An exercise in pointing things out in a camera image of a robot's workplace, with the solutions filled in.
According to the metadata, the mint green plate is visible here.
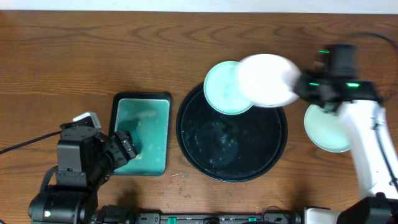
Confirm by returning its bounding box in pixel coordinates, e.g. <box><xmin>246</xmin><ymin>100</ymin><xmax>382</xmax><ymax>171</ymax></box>
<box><xmin>304</xmin><ymin>105</ymin><xmax>351</xmax><ymax>153</ymax></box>
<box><xmin>203</xmin><ymin>61</ymin><xmax>253</xmax><ymax>115</ymax></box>

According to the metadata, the green yellow sponge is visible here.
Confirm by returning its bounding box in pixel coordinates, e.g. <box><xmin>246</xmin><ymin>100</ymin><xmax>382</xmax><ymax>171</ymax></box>
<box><xmin>117</xmin><ymin>119</ymin><xmax>142</xmax><ymax>159</ymax></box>

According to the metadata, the white plate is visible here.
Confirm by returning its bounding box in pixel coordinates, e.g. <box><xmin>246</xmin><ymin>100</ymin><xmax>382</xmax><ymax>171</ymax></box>
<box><xmin>237</xmin><ymin>54</ymin><xmax>302</xmax><ymax>108</ymax></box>

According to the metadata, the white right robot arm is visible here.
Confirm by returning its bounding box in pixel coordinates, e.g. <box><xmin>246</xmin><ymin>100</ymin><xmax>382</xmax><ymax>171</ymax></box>
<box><xmin>294</xmin><ymin>73</ymin><xmax>397</xmax><ymax>224</ymax></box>

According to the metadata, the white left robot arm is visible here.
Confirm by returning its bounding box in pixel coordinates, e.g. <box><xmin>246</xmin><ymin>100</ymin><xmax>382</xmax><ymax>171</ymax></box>
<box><xmin>28</xmin><ymin>121</ymin><xmax>137</xmax><ymax>223</ymax></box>

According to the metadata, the round black tray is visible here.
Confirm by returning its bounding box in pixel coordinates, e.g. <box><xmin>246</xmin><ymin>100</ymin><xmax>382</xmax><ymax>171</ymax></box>
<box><xmin>176</xmin><ymin>84</ymin><xmax>288</xmax><ymax>182</ymax></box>

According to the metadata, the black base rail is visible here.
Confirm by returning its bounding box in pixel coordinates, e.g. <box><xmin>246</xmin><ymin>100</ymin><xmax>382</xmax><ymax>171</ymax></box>
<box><xmin>93</xmin><ymin>212</ymin><xmax>305</xmax><ymax>224</ymax></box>

